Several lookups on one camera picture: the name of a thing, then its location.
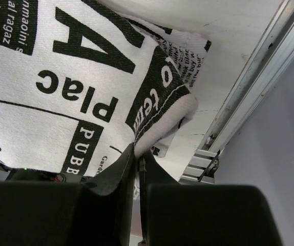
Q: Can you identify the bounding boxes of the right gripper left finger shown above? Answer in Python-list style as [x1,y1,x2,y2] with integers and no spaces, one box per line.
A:
[0,145,134,245]

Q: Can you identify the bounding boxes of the aluminium mounting rail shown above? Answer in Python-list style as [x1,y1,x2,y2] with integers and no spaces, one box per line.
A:
[179,1,294,184]

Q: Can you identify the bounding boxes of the newspaper print trousers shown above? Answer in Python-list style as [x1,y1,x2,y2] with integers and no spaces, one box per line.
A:
[0,1,211,176]

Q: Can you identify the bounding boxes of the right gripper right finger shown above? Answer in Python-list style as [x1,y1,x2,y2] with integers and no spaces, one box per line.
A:
[139,152,282,245]

